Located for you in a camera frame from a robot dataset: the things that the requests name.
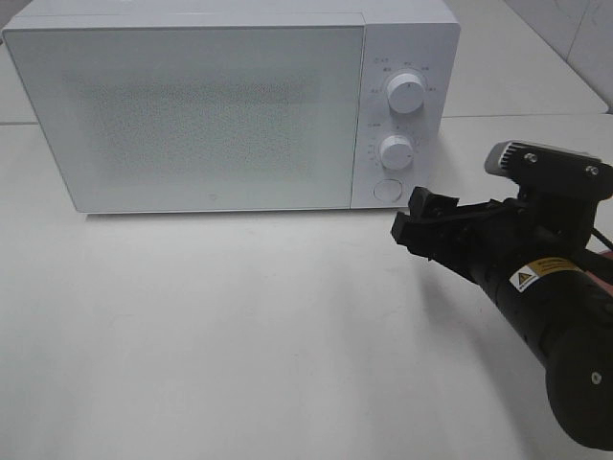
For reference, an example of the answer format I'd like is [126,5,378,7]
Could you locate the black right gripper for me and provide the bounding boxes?
[391,187,594,281]

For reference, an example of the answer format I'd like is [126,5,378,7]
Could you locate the round white door button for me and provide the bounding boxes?
[373,179,403,203]

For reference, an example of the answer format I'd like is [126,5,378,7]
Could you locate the pink round plate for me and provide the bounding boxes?
[586,250,612,288]

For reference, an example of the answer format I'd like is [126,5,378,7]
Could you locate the white microwave door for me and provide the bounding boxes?
[5,27,363,214]

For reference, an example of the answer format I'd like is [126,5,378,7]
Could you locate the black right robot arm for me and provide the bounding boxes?
[391,187,612,451]

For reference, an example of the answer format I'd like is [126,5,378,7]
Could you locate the upper white power knob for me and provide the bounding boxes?
[385,71,426,115]

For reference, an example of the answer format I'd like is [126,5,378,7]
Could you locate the white microwave oven body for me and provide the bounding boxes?
[2,1,461,213]

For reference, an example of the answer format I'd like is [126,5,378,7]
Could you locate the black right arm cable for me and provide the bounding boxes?
[591,224,613,255]

